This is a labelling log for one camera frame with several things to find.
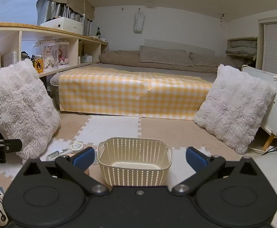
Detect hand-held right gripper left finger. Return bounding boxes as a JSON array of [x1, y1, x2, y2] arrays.
[[20, 147, 108, 196]]

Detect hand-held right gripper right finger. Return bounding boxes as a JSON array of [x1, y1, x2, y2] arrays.
[[172, 147, 262, 196]]

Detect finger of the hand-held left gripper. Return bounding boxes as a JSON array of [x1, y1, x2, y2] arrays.
[[0, 138, 23, 153]]

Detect cream plastic woven basket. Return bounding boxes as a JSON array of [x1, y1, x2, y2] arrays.
[[97, 137, 174, 187]]

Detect white foam mat tile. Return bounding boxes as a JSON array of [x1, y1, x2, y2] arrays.
[[172, 146, 242, 169], [74, 115, 143, 148], [0, 136, 82, 179]]

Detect beige foam mat tile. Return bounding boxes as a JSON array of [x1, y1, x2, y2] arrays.
[[55, 112, 92, 141], [138, 117, 227, 151]]

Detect fluffy white cushion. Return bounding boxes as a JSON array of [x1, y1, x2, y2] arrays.
[[0, 59, 61, 165], [193, 64, 277, 155]]

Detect cream floor rug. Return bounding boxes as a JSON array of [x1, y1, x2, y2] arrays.
[[245, 147, 277, 228]]

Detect yellow checked bed cover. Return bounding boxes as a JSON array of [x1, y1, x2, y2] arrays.
[[58, 66, 214, 121]]

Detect yellow box black figure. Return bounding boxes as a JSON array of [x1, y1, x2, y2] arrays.
[[32, 58, 45, 74]]

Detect white bedside cabinet wooden legs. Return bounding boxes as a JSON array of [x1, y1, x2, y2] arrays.
[[241, 65, 277, 151]]

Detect cream doll display case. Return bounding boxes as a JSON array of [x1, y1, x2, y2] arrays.
[[41, 43, 58, 72]]

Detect brown pillow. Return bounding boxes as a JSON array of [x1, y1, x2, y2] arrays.
[[139, 45, 194, 67], [189, 52, 246, 74]]

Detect folded beige blanket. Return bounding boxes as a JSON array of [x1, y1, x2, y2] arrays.
[[230, 40, 258, 50], [226, 49, 258, 62]]

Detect wooden shelf unit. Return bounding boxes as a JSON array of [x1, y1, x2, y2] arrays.
[[0, 22, 110, 79]]

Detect white open shelf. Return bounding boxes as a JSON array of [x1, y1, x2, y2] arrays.
[[226, 37, 258, 65]]

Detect white storage box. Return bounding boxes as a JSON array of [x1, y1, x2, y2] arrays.
[[40, 17, 84, 35]]

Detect white shutter cabinet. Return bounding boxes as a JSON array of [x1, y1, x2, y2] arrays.
[[258, 16, 277, 74]]

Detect grey curtain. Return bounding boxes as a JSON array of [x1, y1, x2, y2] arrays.
[[36, 0, 95, 36]]

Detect white hanging sign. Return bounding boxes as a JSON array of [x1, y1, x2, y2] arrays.
[[133, 10, 145, 34]]

